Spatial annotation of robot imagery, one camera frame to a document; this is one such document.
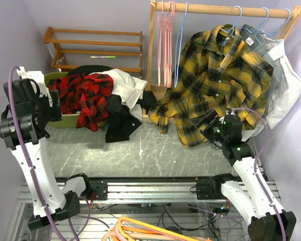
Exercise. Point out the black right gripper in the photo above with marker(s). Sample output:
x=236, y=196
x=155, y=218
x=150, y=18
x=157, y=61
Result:
x=212, y=117

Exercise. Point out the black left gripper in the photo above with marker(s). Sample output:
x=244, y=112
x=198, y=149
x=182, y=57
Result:
x=52, y=113

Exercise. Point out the red black plaid shirt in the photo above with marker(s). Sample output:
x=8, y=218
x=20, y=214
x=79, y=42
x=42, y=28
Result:
x=86, y=99

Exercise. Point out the light blue wire hanger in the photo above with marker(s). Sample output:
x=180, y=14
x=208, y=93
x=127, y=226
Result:
x=178, y=48

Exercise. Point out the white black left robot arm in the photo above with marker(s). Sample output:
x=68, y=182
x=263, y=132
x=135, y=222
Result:
x=23, y=128

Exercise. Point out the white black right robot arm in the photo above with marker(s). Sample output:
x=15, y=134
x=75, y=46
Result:
x=265, y=217

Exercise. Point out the yellow plaid shirt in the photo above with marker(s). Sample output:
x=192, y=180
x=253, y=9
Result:
x=217, y=71

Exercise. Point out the white shirt on hanger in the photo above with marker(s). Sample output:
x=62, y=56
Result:
x=289, y=88

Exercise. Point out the white shirt in basket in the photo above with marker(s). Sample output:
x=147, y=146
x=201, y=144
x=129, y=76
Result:
x=129, y=89

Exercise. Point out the grey shirt on hanger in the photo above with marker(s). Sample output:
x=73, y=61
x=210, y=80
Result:
x=276, y=76

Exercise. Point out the blue hanger under yellow shirt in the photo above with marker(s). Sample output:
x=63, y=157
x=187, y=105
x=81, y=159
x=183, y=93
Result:
x=234, y=22

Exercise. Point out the blue hanger under white shirt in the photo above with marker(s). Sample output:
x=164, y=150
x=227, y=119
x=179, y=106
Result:
x=276, y=33

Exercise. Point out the blue hanger under grey shirt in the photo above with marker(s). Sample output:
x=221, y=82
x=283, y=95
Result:
x=262, y=25

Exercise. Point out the green laundry basket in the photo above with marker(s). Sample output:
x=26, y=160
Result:
x=65, y=118

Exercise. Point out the green white marker pen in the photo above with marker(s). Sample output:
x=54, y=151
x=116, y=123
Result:
x=103, y=57

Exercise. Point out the black garment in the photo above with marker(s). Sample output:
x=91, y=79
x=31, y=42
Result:
x=121, y=124

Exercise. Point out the wooden shoe rack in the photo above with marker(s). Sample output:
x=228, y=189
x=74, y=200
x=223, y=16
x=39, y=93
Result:
x=73, y=48

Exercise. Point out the orange hangers pile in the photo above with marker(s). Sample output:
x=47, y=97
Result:
x=131, y=229

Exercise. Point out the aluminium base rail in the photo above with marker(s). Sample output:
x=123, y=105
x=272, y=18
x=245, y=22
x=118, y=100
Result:
x=176, y=189

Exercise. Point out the pink wire hangers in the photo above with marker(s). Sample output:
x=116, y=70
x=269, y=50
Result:
x=164, y=49

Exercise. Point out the wooden clothes rail frame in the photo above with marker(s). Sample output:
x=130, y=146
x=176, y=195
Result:
x=293, y=16

